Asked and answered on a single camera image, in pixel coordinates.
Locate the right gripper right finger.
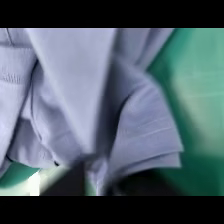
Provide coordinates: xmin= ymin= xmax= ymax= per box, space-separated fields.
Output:
xmin=111 ymin=171 xmax=179 ymax=197

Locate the lavender shirt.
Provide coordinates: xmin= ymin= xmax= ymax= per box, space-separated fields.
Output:
xmin=0 ymin=28 xmax=185 ymax=197

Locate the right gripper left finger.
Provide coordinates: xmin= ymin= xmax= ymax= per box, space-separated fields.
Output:
xmin=41 ymin=162 xmax=87 ymax=197

